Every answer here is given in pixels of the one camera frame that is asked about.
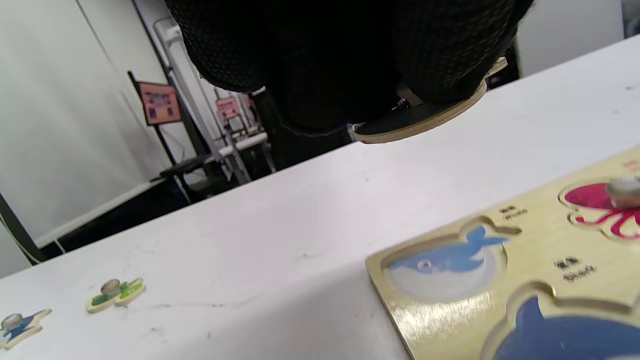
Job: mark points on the person's left hand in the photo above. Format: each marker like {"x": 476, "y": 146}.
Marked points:
{"x": 340, "y": 55}

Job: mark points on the wooden whale-shaped puzzle piece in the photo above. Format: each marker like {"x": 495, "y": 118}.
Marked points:
{"x": 425, "y": 120}

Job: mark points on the wooden puzzle frame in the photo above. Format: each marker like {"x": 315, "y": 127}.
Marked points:
{"x": 530, "y": 240}

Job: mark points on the green turtle puzzle piece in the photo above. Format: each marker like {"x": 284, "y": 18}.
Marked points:
{"x": 120, "y": 295}

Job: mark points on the blue shark puzzle piece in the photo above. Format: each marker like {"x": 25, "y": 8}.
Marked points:
{"x": 22, "y": 330}

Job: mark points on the small pink-screen monitor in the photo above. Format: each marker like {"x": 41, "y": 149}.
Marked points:
{"x": 228, "y": 108}

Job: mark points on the large pink-screen monitor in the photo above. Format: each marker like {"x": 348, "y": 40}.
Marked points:
{"x": 160, "y": 103}

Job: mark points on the black monitor stand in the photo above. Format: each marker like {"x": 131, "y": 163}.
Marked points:
{"x": 167, "y": 145}

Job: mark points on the white metal frame rig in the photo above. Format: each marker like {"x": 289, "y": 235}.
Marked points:
{"x": 200, "y": 100}

